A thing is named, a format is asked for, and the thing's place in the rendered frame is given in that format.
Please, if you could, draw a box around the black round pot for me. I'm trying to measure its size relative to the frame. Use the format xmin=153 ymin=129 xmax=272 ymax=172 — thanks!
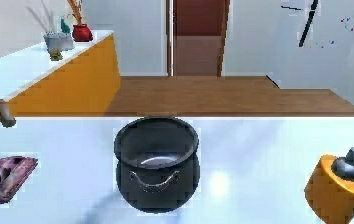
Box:
xmin=113 ymin=116 xmax=201 ymax=214

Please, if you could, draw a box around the grey pot with twigs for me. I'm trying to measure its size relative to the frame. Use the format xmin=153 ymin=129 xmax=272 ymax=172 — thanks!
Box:
xmin=27 ymin=3 xmax=75 ymax=52

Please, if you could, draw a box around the brown room door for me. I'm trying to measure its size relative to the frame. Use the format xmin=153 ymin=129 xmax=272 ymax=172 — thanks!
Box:
xmin=166 ymin=0 xmax=231 ymax=78

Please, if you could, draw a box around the orange cabinet with white top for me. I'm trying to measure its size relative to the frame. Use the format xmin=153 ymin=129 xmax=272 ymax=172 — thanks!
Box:
xmin=0 ymin=29 xmax=122 ymax=118

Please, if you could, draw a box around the red vase with sticks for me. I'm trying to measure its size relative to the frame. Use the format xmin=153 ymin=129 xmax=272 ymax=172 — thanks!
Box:
xmin=66 ymin=0 xmax=94 ymax=43

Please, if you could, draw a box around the small olive green object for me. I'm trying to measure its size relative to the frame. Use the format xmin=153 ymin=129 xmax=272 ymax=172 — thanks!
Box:
xmin=49 ymin=49 xmax=64 ymax=62

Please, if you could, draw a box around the teal bottle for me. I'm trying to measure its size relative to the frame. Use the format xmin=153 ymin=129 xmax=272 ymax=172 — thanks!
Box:
xmin=59 ymin=15 xmax=72 ymax=35

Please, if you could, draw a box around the white fridge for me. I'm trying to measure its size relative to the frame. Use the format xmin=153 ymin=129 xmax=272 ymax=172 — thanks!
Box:
xmin=272 ymin=0 xmax=354 ymax=113

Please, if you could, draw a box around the grey cylindrical cup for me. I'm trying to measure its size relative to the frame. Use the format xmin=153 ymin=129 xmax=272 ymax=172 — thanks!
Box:
xmin=0 ymin=98 xmax=17 ymax=128

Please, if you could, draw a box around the orange soap dispenser bottle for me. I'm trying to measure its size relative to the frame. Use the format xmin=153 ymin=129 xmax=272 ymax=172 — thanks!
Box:
xmin=304 ymin=146 xmax=354 ymax=224

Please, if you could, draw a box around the black fridge handle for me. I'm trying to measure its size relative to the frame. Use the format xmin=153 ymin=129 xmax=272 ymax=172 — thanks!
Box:
xmin=298 ymin=0 xmax=319 ymax=48

